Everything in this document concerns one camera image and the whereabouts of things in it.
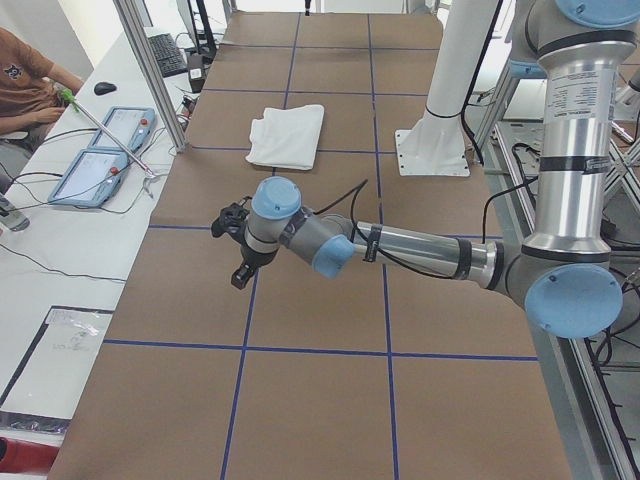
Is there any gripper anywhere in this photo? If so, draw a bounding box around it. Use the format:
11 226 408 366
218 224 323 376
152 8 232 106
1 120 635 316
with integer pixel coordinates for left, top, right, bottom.
231 245 276 290

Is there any white printed t-shirt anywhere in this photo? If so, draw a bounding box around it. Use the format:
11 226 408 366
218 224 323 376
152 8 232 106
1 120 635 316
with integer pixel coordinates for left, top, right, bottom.
245 104 325 171

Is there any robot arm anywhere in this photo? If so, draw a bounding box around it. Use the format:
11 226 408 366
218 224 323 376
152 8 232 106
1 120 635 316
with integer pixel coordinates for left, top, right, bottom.
211 1 639 339

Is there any black power adapter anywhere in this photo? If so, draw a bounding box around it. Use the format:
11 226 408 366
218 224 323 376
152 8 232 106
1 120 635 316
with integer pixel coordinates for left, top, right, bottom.
187 53 206 93

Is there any black keyboard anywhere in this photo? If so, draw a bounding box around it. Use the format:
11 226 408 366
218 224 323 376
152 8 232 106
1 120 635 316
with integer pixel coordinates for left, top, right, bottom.
147 33 188 78

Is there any lower blue teach pendant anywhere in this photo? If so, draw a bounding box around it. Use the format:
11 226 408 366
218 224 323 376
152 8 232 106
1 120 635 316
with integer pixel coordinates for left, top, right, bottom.
48 149 129 208

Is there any blue teach pendant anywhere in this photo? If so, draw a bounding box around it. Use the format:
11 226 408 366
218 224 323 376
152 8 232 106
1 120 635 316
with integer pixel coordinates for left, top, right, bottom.
103 106 156 152
48 149 129 208

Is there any upper blue teach pendant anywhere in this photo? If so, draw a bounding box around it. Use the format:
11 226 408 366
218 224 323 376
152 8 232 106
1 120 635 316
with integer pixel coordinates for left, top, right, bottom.
103 106 156 152

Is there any thin metal rod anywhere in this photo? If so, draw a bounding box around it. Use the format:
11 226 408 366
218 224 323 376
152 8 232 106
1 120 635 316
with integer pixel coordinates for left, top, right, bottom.
60 88 157 179

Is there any plastic document sleeve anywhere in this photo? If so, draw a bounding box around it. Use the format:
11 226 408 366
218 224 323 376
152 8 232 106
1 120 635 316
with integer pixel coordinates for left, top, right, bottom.
1 305 113 435

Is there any black computer mouse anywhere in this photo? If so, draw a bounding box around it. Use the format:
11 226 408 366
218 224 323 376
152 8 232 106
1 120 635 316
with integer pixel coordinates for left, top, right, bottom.
93 82 117 96

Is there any grey water bottle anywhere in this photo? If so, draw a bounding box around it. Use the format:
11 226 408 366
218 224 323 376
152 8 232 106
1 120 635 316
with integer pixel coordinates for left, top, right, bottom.
0 194 30 232

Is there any seated person brown shirt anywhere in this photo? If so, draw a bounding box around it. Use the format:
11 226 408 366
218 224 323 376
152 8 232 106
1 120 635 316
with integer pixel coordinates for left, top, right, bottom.
1 29 84 152

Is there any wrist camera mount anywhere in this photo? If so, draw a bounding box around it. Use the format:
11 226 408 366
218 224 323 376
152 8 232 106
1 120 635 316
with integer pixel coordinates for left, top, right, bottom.
210 196 251 242

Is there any aluminium frame post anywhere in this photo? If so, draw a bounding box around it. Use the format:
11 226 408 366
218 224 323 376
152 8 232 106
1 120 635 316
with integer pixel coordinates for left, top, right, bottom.
113 0 187 153

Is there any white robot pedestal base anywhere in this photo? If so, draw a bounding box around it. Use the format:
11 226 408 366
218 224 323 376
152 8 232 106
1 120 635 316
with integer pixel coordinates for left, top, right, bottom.
395 0 501 177

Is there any aluminium frame rack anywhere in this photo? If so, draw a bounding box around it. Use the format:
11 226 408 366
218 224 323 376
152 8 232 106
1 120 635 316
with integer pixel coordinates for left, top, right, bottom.
498 59 639 479

